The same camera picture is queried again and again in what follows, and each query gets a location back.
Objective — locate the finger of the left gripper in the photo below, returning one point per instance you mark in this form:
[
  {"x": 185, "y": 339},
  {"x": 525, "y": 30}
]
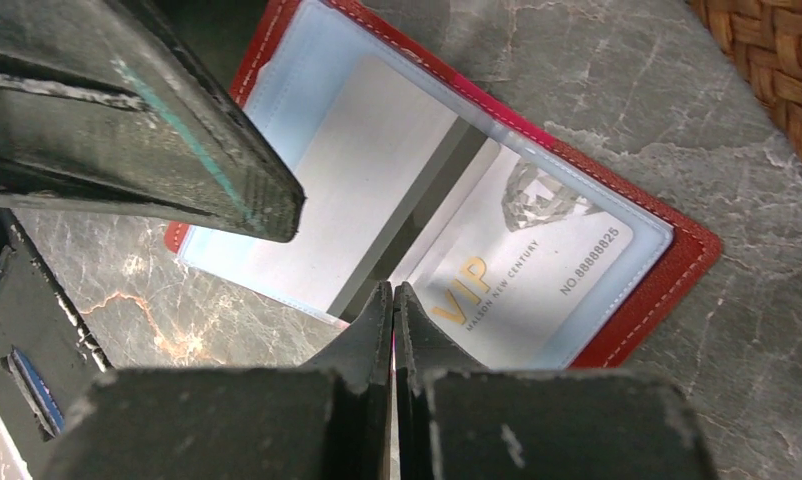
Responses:
[{"x": 103, "y": 108}]

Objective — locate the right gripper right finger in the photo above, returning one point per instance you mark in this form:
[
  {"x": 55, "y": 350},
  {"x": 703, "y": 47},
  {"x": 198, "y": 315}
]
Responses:
[{"x": 461, "y": 420}]

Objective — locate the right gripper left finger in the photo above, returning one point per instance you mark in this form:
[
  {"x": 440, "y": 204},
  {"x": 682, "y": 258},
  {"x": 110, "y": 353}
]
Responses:
[{"x": 328, "y": 418}]

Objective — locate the silver VIP card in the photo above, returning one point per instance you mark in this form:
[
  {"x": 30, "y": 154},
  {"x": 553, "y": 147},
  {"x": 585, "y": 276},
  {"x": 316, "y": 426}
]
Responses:
[{"x": 525, "y": 260}]

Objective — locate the red card holder wallet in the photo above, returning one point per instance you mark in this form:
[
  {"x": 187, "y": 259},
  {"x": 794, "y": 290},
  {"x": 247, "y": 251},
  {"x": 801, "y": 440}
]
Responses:
[{"x": 295, "y": 66}]

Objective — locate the grey magnetic stripe card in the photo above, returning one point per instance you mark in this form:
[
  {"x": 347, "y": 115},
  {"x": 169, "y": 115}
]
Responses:
[{"x": 385, "y": 149}]

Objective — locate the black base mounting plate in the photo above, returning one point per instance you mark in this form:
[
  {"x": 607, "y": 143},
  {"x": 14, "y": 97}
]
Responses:
[{"x": 48, "y": 355}]

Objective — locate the woven brown basket organizer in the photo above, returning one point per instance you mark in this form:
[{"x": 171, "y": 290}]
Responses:
[{"x": 763, "y": 39}]

